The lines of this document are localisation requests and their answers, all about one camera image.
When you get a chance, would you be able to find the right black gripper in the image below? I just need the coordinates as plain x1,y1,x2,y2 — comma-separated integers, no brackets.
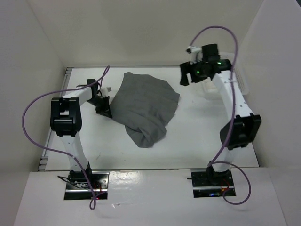
179,58,208,86

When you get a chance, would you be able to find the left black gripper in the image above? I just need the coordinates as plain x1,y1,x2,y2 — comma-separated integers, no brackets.
86,96,112,118

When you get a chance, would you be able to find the grey pleated skirt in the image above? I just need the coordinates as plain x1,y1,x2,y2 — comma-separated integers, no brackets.
110,72,180,148

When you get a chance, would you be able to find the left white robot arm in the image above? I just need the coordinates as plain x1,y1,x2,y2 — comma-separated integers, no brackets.
50,79,112,188

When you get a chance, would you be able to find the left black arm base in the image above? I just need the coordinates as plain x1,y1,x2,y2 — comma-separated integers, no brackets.
57,171,109,200

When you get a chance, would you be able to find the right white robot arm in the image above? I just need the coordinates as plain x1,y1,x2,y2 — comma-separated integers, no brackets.
180,44,261,185

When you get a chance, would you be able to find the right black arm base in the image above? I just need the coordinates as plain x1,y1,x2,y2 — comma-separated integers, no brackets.
187,169,236,198

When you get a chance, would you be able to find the white folded cloth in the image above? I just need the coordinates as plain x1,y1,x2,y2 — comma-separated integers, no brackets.
202,78,218,93

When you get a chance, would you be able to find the white plastic basket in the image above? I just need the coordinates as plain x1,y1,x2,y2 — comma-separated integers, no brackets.
201,52,249,100

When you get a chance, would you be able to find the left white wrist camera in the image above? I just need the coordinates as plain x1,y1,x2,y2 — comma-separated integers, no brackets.
100,87,111,97

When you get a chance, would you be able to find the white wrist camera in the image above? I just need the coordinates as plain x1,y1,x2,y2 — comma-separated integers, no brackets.
186,46,202,64
100,87,111,97

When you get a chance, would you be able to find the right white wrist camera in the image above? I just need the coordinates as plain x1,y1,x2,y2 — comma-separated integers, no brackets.
186,46,202,64

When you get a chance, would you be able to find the aluminium table edge rail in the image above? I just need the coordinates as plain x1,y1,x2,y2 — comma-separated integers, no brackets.
38,67,73,171

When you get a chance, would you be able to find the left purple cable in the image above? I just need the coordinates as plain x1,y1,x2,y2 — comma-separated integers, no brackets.
21,65,111,210

